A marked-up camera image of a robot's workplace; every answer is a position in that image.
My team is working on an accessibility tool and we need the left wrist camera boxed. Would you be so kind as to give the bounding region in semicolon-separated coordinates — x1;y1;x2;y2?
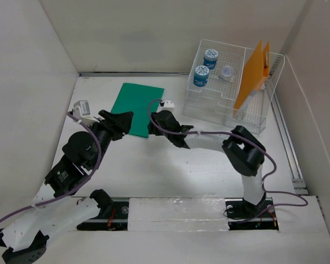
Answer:
67;100;101;126

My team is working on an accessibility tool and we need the blue tape roll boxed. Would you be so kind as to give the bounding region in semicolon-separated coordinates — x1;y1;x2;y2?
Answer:
193;65;210;87
203;48;219;70

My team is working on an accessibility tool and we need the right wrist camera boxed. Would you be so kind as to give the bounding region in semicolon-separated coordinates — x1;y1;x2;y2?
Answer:
159;100;175;111

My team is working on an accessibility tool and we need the white wire rack organizer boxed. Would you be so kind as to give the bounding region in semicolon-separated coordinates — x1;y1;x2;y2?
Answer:
183;40;285;135

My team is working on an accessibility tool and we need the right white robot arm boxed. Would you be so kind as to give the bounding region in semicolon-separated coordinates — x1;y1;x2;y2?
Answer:
148;110;266;217

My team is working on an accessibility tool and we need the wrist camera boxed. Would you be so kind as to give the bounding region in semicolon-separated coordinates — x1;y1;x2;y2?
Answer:
159;100;175;111
67;100;101;126

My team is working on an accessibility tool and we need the orange notebook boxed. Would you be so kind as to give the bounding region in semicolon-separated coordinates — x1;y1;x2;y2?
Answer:
234;40;270;114

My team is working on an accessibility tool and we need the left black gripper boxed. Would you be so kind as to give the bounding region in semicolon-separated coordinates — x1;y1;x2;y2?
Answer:
88;110;134;169

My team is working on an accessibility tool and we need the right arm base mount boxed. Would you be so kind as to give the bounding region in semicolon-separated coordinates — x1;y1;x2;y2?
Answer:
223;198;279;231

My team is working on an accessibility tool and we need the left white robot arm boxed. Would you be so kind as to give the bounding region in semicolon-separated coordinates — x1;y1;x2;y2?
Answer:
0;110;134;263

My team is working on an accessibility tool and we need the green notebook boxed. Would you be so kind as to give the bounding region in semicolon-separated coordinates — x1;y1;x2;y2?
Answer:
111;82;164;139

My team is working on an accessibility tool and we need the small clear tape roll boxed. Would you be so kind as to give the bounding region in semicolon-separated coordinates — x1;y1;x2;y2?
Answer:
218;65;234;81

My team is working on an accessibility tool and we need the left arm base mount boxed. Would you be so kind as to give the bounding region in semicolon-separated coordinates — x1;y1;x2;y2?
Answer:
76;198;129;232

